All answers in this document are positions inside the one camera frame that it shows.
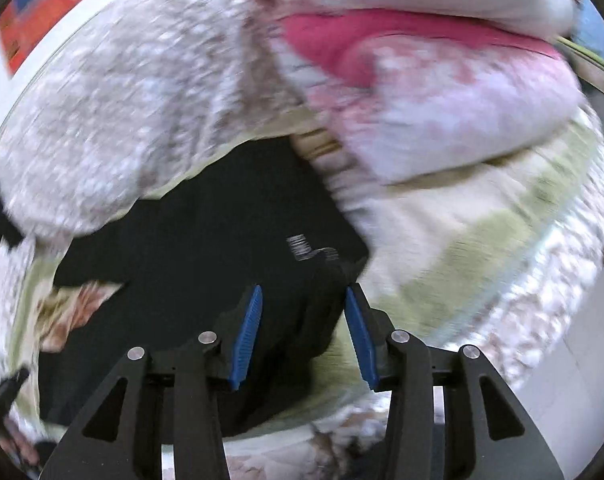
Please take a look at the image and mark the beige quilted bedspread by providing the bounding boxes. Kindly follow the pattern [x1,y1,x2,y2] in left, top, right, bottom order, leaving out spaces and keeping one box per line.
[0,0,604,480]

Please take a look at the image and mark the floral fleece blanket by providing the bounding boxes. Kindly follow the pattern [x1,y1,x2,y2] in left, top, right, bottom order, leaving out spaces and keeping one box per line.
[0,105,603,461]

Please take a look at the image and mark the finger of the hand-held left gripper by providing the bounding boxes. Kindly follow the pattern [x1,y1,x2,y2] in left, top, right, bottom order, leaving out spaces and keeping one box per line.
[0,367,31,426]

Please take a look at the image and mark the pink floral folded quilt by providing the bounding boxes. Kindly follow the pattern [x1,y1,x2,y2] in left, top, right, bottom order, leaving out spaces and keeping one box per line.
[252,0,585,186]

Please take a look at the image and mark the black pants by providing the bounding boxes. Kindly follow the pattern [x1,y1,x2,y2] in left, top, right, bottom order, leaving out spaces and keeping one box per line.
[0,137,370,438]

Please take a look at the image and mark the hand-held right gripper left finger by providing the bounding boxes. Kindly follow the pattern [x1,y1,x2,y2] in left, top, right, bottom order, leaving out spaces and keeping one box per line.
[39,284,264,480]

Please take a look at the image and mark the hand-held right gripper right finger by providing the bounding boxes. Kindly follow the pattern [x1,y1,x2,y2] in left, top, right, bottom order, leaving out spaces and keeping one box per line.
[344,282,565,480]

